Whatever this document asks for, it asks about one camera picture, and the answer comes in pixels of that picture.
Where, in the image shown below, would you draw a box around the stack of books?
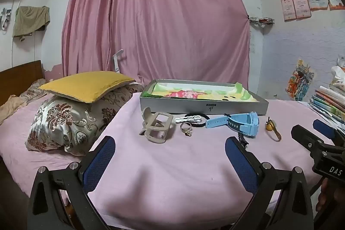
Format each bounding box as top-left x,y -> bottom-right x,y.
309,84 -> 345,128

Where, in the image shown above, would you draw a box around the colourful wall sticker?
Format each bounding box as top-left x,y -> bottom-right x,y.
286,59 -> 315,102

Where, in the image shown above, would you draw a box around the white plastic bag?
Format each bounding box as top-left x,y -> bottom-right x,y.
330,57 -> 345,90

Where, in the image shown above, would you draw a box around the wooden headboard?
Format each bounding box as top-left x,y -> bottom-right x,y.
0,60 -> 45,106

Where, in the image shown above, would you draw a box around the metal wall rack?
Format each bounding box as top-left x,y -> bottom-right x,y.
248,16 -> 275,28

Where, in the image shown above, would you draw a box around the beige satin quilt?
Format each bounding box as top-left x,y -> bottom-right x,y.
0,78 -> 50,125

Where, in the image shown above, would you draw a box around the light blue watch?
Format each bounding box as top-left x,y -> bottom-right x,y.
205,111 -> 260,138

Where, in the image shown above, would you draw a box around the person's right hand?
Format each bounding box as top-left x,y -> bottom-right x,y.
316,179 -> 345,214

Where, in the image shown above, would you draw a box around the white wall hooks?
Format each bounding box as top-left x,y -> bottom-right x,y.
0,8 -> 12,31

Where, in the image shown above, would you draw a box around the pink curtain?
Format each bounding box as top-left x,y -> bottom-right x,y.
61,0 -> 251,86

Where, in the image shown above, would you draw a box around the colourful painted paper sheet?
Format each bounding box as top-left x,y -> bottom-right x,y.
143,82 -> 260,102

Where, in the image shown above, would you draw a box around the small dark hair clip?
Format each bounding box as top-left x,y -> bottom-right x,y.
238,132 -> 249,148

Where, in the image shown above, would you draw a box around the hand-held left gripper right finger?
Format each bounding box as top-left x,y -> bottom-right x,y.
225,136 -> 314,230

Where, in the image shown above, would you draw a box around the grey cardboard box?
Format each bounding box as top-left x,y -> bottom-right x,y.
140,79 -> 269,115

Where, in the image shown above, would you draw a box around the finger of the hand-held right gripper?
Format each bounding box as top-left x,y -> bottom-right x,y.
313,119 -> 345,147
290,124 -> 328,158

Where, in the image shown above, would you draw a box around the silver and gold ring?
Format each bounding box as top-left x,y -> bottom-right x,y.
180,122 -> 193,137

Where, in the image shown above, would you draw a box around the beige hair claw clip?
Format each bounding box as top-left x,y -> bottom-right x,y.
139,106 -> 174,144

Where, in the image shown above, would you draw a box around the black hair tie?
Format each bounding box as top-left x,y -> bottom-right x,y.
185,113 -> 213,128

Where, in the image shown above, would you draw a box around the yellow pillow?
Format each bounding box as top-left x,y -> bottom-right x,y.
38,71 -> 135,104

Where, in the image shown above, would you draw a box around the white folding bracket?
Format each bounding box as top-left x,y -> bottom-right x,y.
112,49 -> 124,74

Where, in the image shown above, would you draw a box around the olive hanging towel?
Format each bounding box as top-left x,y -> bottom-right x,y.
13,6 -> 51,40

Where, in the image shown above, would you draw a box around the yellow bead hair clip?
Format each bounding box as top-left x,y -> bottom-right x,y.
265,117 -> 282,141

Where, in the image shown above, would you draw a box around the floral patterned pillow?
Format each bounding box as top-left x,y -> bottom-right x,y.
25,83 -> 144,156

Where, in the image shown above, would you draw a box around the white chain hair clip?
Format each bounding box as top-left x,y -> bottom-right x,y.
175,115 -> 202,124

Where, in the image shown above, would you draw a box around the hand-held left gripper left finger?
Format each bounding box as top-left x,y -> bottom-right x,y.
28,136 -> 116,230

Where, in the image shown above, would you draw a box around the pink bedsheet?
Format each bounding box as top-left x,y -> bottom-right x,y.
0,94 -> 119,201

